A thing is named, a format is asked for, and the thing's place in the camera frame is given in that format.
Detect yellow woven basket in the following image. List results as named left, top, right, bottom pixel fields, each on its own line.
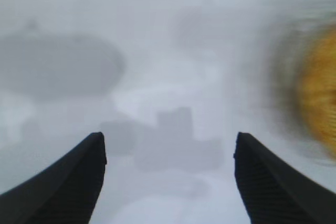
left=272, top=22, right=336, bottom=158

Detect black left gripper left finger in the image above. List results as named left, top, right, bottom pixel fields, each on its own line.
left=0, top=131, right=108, bottom=224

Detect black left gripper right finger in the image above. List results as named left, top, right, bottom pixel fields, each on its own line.
left=233, top=132, right=336, bottom=224

